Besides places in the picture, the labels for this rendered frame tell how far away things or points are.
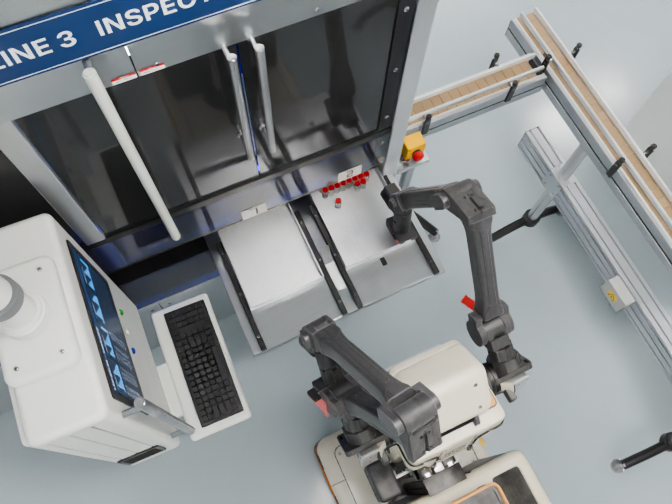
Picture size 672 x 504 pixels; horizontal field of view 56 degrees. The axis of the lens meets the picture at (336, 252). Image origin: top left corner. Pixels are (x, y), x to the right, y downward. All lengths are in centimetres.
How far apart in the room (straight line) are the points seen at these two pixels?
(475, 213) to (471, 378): 39
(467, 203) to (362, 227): 72
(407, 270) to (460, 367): 65
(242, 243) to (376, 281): 47
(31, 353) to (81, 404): 14
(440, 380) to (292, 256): 80
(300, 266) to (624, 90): 240
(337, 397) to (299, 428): 128
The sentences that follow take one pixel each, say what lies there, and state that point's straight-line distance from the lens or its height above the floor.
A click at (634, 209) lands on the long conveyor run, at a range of 245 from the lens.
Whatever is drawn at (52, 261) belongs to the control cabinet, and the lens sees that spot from 148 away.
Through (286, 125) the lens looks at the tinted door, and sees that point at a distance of 171.
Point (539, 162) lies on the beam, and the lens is 287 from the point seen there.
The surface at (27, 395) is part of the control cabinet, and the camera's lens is 144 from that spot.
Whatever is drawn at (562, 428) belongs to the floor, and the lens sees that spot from 307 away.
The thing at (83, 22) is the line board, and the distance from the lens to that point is 123.
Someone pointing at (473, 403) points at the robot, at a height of 133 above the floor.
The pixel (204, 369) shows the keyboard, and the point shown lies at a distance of 210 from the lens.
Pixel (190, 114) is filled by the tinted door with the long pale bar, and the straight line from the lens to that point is 152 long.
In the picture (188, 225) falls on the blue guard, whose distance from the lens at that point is 196.
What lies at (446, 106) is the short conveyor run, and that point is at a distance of 235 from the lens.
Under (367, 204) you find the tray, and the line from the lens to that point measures 220.
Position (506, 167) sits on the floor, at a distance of 342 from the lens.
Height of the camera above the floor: 285
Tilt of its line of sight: 68 degrees down
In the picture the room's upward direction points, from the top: 5 degrees clockwise
